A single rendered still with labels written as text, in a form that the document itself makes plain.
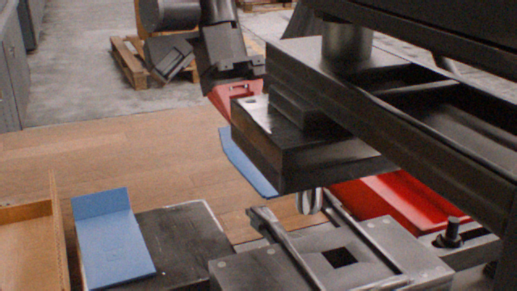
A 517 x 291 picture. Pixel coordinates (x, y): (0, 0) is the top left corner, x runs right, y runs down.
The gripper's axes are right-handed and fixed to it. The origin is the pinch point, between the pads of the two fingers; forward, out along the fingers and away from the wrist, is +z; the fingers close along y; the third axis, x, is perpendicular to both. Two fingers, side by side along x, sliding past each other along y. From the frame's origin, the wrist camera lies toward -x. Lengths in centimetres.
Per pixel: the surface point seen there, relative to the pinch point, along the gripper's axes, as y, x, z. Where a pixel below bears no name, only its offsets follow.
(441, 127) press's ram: 41.2, -3.5, 5.2
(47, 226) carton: -7.6, -26.8, 5.8
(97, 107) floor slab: -296, 6, -62
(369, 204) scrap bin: 7.8, 11.1, 12.9
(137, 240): 2.2, -17.1, 9.9
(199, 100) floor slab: -283, 75, -52
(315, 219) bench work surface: 2.1, 6.0, 13.5
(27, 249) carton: -4.1, -29.3, 7.8
